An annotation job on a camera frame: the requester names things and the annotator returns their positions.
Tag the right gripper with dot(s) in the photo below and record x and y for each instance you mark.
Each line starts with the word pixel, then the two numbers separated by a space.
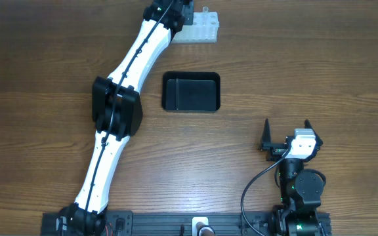
pixel 276 151

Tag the clear test tube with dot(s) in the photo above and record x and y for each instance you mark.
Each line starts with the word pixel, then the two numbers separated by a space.
pixel 176 95
pixel 205 10
pixel 203 21

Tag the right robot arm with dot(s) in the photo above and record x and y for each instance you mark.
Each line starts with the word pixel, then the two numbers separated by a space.
pixel 307 188

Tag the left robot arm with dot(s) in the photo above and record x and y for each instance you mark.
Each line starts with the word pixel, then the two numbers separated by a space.
pixel 103 170

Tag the black tray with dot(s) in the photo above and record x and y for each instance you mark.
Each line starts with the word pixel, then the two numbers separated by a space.
pixel 195 95

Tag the white test tube rack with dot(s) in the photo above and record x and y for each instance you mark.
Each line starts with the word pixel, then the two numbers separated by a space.
pixel 205 32

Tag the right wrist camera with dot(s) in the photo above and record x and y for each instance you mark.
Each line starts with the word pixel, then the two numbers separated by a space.
pixel 304 142

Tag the mounting rail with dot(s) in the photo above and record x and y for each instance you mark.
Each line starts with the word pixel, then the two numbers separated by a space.
pixel 162 224

